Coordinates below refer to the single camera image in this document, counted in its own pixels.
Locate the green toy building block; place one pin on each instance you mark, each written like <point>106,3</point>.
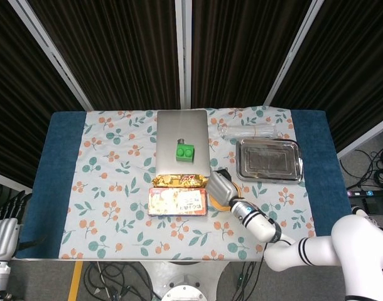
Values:
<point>185,153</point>

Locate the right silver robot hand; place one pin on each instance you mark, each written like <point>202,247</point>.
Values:
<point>223,191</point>

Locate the blue table mat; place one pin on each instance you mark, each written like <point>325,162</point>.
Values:
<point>61,156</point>

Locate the silver closed laptop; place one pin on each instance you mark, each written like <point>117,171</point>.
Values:
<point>182,125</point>

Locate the small grey metal cylinder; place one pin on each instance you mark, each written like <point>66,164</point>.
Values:
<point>181,140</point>

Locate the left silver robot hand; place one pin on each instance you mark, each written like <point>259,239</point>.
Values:
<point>3,238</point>

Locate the yellow floor tape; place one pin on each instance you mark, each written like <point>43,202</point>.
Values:
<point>75,280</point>

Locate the dark ribbed curtain panel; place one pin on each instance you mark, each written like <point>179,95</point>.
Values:
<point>22,109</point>
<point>116,47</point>
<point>238,47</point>
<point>351,62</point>

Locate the pink biscuit box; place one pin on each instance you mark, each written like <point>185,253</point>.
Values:
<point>177,201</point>

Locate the white black sneaker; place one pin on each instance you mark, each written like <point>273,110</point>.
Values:
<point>359,211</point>

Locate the floral printed tablecloth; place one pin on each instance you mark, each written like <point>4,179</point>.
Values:
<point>116,200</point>

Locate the gold snack packet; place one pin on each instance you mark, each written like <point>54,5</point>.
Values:
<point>179,181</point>

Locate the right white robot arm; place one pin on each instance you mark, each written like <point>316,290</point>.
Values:
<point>260,224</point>

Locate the round white robot base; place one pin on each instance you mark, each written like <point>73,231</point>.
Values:
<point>186,294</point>

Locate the stainless steel tray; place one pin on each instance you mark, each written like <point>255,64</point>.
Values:
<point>268,160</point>

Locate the orange paper bowl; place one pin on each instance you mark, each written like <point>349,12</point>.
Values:
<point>219,208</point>

